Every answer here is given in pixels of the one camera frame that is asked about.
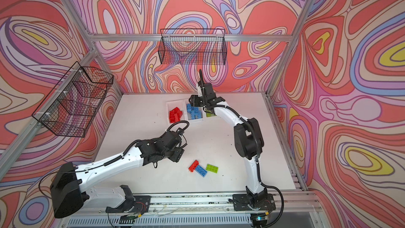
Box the blue lego brick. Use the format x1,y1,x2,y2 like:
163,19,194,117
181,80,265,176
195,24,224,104
191,107,203,120
195,165,207,177
186,103,192,113

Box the blue lego brick top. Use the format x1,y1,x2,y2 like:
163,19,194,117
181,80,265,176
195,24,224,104
186,103,192,113

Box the blue lego brick bottom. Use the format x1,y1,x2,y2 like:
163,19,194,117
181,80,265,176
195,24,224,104
195,165,207,177

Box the green lego brick bottom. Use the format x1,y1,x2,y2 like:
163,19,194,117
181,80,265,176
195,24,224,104
206,164,218,174

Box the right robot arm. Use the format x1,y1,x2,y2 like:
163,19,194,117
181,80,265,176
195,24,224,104
189,70,267,208

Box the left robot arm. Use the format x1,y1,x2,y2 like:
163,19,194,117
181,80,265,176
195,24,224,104
50,120,189,219

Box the right white bin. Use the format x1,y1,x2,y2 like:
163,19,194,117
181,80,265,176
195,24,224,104
201,101,218,118

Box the white bin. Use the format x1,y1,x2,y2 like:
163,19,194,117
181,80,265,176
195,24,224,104
184,99,203,124
166,100,187,125
201,101,218,118

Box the middle white bin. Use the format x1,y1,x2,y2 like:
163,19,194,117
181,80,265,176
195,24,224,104
184,99,203,124

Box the left white bin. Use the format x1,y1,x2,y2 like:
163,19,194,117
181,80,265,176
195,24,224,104
166,100,187,125

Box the black wire basket back wall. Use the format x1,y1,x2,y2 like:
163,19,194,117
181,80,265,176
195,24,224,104
158,27,227,65

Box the black wire basket wall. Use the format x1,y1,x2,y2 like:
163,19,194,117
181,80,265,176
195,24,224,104
158,27,227,65
32,62,114,138

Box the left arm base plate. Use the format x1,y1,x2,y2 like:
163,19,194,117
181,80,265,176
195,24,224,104
105,195,151,214

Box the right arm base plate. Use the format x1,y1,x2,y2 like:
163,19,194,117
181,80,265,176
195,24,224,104
228,194,276,212

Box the black wire basket left wall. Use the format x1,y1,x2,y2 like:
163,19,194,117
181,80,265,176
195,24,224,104
32,62,114,138

